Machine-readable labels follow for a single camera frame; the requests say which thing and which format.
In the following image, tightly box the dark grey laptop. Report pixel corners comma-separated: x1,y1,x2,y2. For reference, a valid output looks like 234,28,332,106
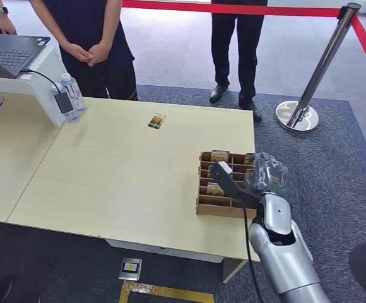
0,32,51,80

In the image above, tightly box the person's right hand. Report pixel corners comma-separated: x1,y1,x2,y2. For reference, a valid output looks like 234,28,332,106
63,42,93,64

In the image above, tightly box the cardboard card organizer box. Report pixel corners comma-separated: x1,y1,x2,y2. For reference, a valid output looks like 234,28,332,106
196,151,258,220

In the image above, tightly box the chrome stanchion post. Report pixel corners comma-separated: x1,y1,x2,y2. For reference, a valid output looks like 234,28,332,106
275,3,362,134

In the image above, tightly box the white desk base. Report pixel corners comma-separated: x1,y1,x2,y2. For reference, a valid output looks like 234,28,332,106
104,238,248,284

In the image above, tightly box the metal floor socket plate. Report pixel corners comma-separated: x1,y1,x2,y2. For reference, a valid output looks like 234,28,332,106
119,258,143,282

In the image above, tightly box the yellow floor tape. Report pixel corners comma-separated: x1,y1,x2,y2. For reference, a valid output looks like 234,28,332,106
119,280,215,303

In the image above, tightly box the clear plastic water bottle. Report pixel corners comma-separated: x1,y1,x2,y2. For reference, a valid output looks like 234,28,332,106
61,73,88,113
51,82,79,123

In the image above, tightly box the person's left hand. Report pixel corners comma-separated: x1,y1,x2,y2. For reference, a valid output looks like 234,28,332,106
88,42,111,68

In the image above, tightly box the black power adapter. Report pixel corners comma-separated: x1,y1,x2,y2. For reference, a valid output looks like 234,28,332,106
54,92,74,116

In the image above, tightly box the dark grey wrist camera bracket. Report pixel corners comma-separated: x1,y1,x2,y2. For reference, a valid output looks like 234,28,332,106
210,160,262,210

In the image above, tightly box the person standing behind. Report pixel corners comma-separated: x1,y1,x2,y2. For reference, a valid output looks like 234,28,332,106
209,0,269,124

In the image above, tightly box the person at desk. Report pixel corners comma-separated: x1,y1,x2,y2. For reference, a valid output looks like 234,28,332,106
30,0,139,102

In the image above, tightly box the white laptop riser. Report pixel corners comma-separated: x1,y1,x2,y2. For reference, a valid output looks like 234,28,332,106
0,44,66,128

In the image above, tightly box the long red barrier belt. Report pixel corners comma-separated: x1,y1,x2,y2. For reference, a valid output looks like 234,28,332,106
121,0,342,19

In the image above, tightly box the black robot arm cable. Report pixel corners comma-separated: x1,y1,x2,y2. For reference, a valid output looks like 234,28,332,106
241,206,264,303

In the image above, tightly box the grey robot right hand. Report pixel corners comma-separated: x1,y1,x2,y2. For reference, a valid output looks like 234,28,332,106
244,152,289,196

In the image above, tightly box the blue-grey carpet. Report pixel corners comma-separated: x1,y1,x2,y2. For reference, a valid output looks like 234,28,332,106
0,85,366,303

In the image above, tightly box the black laptop power cable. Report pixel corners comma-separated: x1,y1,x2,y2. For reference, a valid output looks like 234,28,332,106
20,68,63,95

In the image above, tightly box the hand of person with wristwatch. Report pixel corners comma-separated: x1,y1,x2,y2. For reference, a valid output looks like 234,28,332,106
0,13,17,35

